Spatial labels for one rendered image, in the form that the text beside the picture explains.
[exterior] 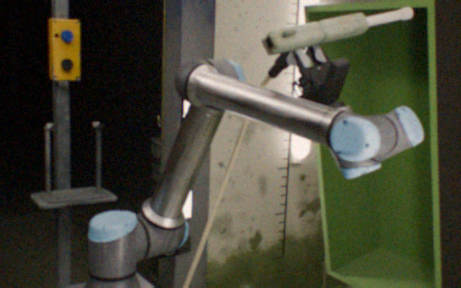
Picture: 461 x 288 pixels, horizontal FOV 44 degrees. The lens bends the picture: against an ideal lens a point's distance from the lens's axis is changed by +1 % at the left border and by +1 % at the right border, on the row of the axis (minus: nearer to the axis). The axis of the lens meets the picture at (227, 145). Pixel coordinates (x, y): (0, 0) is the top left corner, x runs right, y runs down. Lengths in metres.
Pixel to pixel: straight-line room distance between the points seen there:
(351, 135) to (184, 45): 1.54
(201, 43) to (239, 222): 0.93
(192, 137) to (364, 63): 1.12
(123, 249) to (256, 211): 1.28
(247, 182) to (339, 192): 0.53
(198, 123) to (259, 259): 1.52
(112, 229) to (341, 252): 1.27
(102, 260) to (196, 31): 1.24
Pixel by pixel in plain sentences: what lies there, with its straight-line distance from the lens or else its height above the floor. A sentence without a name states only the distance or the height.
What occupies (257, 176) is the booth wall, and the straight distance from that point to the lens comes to 2.92.
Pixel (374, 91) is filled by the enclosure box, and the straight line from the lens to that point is 2.61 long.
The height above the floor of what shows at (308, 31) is 1.50.
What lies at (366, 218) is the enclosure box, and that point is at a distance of 2.77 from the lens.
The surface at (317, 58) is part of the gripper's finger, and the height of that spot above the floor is 1.44.
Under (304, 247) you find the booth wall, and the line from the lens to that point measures 3.25.
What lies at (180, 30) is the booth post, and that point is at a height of 1.53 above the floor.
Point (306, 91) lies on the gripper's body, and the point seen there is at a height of 1.36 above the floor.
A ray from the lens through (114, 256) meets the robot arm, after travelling 1.81.
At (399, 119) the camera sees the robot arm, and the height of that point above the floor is 1.32.
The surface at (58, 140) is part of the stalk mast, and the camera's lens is 2.64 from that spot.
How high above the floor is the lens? 1.46
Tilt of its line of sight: 10 degrees down
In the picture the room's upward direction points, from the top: 2 degrees clockwise
